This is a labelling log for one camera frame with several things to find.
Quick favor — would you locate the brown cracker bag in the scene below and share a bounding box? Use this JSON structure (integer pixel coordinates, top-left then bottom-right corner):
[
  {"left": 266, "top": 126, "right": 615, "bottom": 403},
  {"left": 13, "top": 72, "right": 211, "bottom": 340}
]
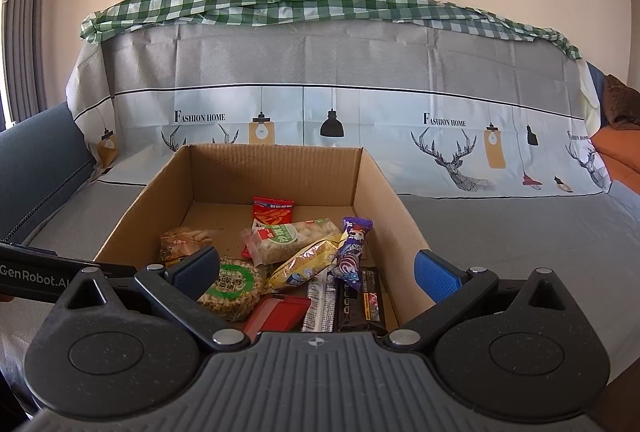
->
[{"left": 160, "top": 227, "right": 215, "bottom": 267}]

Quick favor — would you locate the black chocolate bar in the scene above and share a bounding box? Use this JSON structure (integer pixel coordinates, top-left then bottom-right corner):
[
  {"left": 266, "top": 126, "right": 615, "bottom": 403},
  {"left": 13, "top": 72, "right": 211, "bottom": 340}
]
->
[{"left": 333, "top": 267, "right": 386, "bottom": 337}]

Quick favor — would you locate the green white puffed snack pack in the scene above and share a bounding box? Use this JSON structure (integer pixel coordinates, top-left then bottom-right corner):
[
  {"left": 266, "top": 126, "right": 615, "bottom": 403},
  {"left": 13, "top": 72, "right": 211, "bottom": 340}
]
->
[{"left": 241, "top": 218, "right": 342, "bottom": 265}]

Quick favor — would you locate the red square snack packet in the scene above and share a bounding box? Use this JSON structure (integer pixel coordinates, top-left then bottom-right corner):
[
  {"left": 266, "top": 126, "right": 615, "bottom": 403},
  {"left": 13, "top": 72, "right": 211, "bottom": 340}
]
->
[{"left": 243, "top": 294, "right": 311, "bottom": 342}]

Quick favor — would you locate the purple candy wrapper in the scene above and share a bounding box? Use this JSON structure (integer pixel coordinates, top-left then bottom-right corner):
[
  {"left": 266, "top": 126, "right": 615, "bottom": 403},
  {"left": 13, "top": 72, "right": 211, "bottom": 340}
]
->
[{"left": 331, "top": 216, "right": 373, "bottom": 290}]

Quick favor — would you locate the red long snack bag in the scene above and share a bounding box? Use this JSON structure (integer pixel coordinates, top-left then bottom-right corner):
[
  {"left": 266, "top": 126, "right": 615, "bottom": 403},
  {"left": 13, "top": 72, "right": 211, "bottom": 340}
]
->
[{"left": 253, "top": 197, "right": 295, "bottom": 226}]

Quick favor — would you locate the gold red snack bar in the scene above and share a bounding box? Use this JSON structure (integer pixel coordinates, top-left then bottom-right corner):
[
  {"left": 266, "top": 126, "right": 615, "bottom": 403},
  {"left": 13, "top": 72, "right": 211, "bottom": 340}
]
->
[{"left": 265, "top": 233, "right": 342, "bottom": 292}]

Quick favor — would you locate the silver snack bar wrapper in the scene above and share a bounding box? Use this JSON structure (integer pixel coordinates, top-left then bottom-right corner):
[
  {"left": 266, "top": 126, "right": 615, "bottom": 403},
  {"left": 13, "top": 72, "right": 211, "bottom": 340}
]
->
[{"left": 302, "top": 269, "right": 336, "bottom": 332}]

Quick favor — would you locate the brown cardboard box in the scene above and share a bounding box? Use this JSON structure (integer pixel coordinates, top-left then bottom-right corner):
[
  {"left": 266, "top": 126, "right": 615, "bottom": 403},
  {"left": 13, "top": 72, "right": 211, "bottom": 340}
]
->
[{"left": 96, "top": 144, "right": 434, "bottom": 323}]

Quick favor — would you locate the dark blue sofa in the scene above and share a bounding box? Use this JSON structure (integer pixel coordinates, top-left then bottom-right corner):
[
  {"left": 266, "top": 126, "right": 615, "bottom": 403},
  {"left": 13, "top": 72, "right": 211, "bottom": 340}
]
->
[{"left": 0, "top": 103, "right": 96, "bottom": 243}]

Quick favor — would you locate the grey deer print cloth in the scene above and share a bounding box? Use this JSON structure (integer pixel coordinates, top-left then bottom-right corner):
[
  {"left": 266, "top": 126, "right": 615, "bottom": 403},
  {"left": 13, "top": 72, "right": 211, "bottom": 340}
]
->
[{"left": 66, "top": 21, "right": 611, "bottom": 198}]

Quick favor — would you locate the orange cushion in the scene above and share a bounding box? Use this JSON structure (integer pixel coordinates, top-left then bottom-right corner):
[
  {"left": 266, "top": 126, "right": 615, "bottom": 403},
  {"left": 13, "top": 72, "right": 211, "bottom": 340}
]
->
[{"left": 591, "top": 126, "right": 640, "bottom": 193}]

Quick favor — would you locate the brown blanket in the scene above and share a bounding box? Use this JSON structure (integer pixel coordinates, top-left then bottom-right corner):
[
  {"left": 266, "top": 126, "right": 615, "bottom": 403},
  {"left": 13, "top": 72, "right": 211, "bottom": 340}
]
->
[{"left": 603, "top": 74, "right": 640, "bottom": 131}]

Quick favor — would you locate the green checkered cloth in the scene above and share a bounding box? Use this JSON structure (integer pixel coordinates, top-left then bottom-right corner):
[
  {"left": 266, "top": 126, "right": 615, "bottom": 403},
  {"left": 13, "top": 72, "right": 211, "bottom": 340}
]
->
[{"left": 79, "top": 0, "right": 582, "bottom": 60}]

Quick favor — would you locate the grey curtain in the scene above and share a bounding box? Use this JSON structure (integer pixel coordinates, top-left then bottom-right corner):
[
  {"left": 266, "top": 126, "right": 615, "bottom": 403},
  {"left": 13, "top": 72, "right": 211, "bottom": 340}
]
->
[{"left": 1, "top": 0, "right": 47, "bottom": 129}]

